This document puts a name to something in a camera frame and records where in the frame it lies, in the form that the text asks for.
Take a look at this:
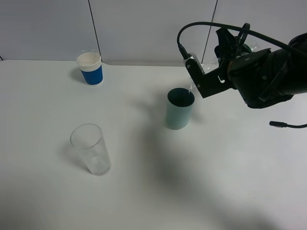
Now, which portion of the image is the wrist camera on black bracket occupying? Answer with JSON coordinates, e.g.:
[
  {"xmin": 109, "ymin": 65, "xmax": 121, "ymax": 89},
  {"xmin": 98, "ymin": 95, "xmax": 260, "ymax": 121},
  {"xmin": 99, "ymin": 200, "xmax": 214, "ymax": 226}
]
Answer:
[{"xmin": 185, "ymin": 53, "xmax": 236, "ymax": 98}]

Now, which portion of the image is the teal plastic cup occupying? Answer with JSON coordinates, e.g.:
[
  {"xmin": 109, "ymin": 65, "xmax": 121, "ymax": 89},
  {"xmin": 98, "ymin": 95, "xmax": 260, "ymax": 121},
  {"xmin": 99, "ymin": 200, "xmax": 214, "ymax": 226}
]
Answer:
[{"xmin": 165, "ymin": 88, "xmax": 195, "ymax": 130}]

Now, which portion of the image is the clear green-label water bottle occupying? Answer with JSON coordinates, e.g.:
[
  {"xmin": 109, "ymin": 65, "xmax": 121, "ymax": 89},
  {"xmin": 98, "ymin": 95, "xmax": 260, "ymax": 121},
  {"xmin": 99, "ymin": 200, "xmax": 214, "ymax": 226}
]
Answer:
[{"xmin": 192, "ymin": 39, "xmax": 260, "ymax": 88}]

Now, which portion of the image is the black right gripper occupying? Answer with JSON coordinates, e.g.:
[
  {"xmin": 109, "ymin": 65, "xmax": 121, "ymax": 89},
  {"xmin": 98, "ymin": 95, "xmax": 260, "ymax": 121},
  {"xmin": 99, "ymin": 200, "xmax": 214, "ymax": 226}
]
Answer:
[{"xmin": 214, "ymin": 24, "xmax": 272, "ymax": 108}]

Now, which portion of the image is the black camera cable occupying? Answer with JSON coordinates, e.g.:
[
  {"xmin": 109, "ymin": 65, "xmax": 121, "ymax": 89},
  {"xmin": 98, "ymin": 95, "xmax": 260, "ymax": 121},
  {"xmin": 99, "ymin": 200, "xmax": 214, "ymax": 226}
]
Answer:
[{"xmin": 177, "ymin": 22, "xmax": 307, "ymax": 60}]

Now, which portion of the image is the blue white paper cup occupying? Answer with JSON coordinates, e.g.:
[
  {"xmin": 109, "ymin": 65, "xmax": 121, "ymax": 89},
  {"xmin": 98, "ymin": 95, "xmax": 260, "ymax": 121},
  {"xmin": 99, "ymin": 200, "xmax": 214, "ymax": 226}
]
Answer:
[{"xmin": 76, "ymin": 50, "xmax": 103, "ymax": 86}]

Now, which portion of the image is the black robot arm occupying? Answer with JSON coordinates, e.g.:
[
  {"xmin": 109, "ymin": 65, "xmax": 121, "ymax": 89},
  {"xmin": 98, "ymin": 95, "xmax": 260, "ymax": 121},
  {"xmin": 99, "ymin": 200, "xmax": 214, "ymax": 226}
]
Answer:
[{"xmin": 214, "ymin": 23, "xmax": 307, "ymax": 109}]

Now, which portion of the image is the black loose cable end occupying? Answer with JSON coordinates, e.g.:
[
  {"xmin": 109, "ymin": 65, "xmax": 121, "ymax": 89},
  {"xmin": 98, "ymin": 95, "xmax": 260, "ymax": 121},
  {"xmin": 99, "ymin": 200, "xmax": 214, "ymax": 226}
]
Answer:
[{"xmin": 269, "ymin": 121, "xmax": 307, "ymax": 129}]

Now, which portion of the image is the clear drinking glass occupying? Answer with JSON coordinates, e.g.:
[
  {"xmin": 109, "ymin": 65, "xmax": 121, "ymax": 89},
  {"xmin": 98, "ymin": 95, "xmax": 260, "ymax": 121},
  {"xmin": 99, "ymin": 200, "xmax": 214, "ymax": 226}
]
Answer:
[{"xmin": 70, "ymin": 123, "xmax": 111, "ymax": 176}]

